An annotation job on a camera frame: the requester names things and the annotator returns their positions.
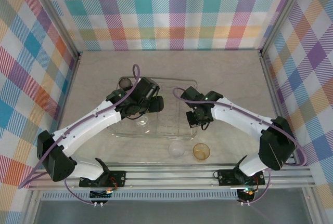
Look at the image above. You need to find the aluminium frame post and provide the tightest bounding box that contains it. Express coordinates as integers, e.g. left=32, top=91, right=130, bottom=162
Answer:
left=31, top=0, right=81, bottom=58
left=303, top=187, right=322, bottom=224
left=260, top=0, right=310, bottom=56
left=22, top=190, right=42, bottom=224

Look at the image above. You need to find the orange plastic cup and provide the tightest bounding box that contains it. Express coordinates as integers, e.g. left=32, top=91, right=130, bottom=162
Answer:
left=193, top=143, right=211, bottom=161

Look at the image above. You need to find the aluminium frame bar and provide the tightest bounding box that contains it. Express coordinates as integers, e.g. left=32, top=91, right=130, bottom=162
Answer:
left=259, top=49, right=300, bottom=167
left=48, top=52, right=81, bottom=169

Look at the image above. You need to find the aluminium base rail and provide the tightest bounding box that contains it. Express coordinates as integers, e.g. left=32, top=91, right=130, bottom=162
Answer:
left=28, top=163, right=315, bottom=191

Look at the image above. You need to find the smoky grey plastic cup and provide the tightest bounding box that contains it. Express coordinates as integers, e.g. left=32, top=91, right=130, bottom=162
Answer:
left=119, top=77, right=134, bottom=91

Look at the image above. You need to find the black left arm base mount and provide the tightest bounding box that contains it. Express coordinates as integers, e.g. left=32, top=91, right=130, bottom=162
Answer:
left=79, top=169, right=127, bottom=188

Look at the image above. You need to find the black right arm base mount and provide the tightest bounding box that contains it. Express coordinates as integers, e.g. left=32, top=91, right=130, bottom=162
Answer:
left=217, top=168, right=266, bottom=187

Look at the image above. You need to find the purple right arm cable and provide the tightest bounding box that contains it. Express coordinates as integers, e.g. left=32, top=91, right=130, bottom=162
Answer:
left=173, top=87, right=308, bottom=205

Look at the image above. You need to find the small clear plastic cup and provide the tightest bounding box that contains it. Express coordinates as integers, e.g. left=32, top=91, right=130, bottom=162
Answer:
left=135, top=116, right=151, bottom=129

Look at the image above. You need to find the grey slotted cable duct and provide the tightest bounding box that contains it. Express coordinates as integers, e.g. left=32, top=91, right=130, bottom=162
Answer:
left=41, top=190, right=240, bottom=201

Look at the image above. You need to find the wire dish rack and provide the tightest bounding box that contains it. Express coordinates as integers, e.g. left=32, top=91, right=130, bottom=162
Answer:
left=107, top=76, right=198, bottom=140

